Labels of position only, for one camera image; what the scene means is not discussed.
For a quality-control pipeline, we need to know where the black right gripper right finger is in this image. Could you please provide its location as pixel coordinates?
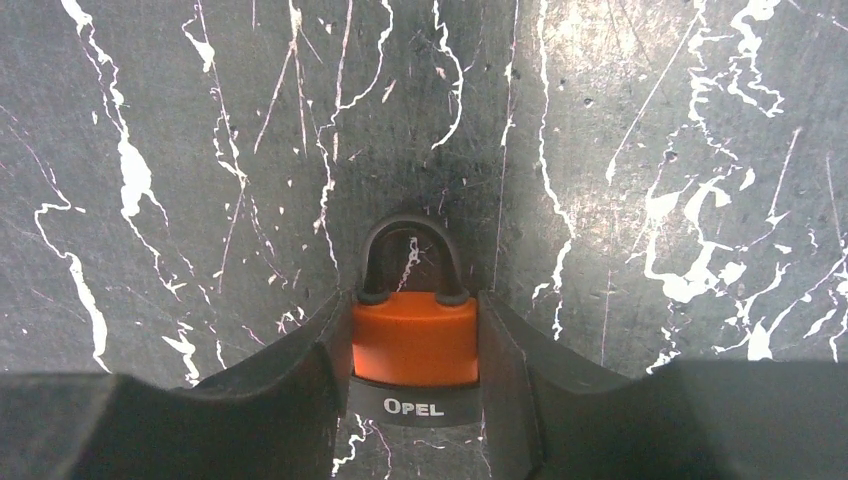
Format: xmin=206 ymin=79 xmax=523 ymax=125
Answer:
xmin=478 ymin=294 xmax=847 ymax=479

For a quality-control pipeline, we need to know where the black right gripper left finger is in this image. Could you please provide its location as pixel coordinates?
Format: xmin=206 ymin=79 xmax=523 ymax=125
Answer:
xmin=1 ymin=292 xmax=352 ymax=479

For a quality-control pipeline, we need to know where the orange black Opel padlock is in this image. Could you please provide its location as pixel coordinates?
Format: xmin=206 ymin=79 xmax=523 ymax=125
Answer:
xmin=348 ymin=214 xmax=482 ymax=428

